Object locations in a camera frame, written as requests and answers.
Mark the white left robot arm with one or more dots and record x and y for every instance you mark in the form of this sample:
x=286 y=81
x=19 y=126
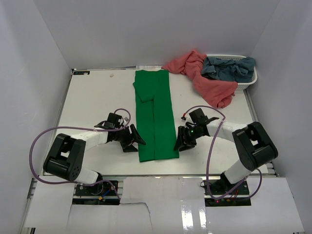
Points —
x=65 y=157

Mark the green t shirt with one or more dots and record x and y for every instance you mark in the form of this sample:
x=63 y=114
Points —
x=154 y=116

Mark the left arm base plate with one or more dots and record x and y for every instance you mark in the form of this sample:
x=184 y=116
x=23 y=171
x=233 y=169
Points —
x=100 y=194

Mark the black label sticker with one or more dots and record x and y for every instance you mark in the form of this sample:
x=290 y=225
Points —
x=76 y=73

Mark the salmon pink t shirt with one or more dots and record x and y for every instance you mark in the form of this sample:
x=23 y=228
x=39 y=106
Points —
x=217 y=93

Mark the dark blue t shirt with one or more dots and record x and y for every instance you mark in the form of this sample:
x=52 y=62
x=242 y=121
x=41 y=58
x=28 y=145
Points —
x=240 y=71

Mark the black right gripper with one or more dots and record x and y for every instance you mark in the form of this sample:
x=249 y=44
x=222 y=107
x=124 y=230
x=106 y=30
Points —
x=181 y=143

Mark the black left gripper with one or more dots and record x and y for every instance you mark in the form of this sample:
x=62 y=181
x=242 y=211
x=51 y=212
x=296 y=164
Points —
x=134 y=136

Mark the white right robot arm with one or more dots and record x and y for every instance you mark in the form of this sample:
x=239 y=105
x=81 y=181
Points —
x=254 y=146

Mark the white plastic laundry basket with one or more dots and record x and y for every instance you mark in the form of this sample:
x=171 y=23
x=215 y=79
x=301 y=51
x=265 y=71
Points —
x=240 y=86

